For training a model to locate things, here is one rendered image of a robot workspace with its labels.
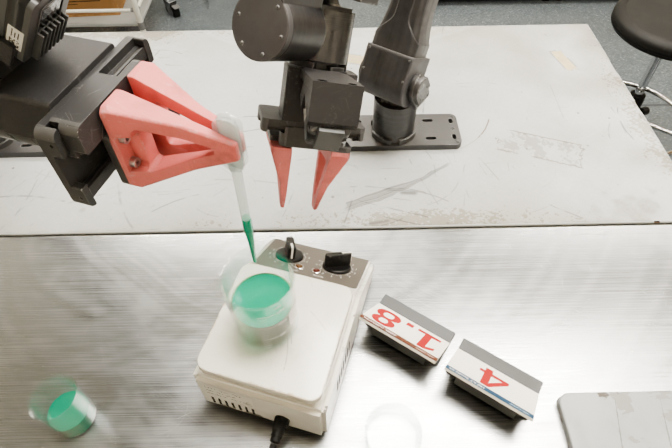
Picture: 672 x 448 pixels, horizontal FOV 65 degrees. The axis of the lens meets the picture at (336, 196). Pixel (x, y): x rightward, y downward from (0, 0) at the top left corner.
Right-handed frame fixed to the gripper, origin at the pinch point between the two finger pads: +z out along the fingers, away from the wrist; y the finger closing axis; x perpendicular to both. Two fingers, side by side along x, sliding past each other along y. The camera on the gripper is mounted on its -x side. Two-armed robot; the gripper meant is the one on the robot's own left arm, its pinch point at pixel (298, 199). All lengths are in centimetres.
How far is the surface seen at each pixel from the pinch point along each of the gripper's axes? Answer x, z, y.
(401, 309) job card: -3.3, 11.3, 13.0
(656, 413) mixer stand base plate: -18.7, 12.6, 34.9
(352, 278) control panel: -3.7, 7.3, 6.4
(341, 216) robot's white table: 10.5, 6.0, 7.9
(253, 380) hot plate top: -14.1, 12.0, -4.4
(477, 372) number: -12.7, 12.4, 18.3
